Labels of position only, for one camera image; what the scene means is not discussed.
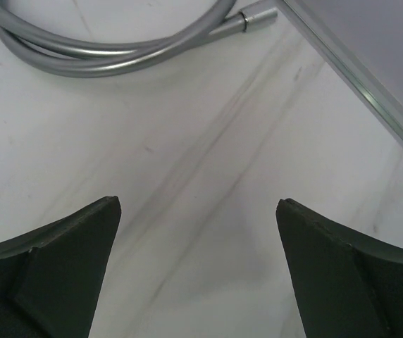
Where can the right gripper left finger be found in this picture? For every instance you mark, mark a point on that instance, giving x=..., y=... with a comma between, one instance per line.
x=51, y=277

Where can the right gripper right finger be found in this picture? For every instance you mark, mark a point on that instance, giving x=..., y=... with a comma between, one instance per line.
x=346, y=283

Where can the aluminium side frame rail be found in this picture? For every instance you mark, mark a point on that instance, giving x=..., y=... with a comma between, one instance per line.
x=363, y=41

